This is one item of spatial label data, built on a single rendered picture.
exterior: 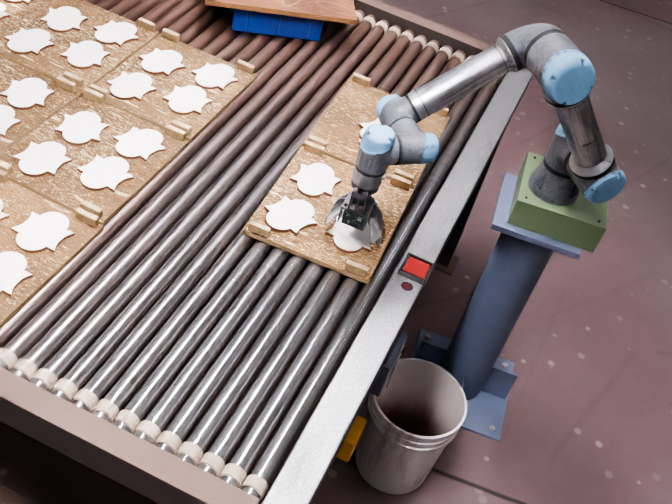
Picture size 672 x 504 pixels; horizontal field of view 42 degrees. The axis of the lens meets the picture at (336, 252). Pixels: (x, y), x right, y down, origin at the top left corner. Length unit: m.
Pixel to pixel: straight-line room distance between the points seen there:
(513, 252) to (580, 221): 0.25
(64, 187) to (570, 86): 1.26
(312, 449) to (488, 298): 1.16
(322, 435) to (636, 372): 2.01
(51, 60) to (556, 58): 1.47
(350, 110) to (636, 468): 1.64
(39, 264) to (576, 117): 1.32
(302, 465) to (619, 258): 2.56
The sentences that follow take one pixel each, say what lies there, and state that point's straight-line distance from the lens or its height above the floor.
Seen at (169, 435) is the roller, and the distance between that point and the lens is 1.84.
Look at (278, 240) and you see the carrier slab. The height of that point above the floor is 0.94.
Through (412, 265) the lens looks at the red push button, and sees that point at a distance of 2.27.
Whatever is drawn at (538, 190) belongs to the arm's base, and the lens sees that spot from 2.58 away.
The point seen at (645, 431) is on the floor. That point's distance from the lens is 3.50.
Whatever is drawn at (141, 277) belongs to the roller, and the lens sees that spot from 2.12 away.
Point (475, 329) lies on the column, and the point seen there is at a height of 0.38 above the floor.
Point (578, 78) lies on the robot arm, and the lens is 2.11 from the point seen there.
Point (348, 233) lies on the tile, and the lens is 2.27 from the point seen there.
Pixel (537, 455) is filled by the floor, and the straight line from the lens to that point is 3.22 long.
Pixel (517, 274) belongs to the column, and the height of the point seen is 0.68.
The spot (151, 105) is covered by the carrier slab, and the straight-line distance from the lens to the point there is 2.60.
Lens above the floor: 2.47
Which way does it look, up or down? 43 degrees down
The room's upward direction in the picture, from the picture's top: 16 degrees clockwise
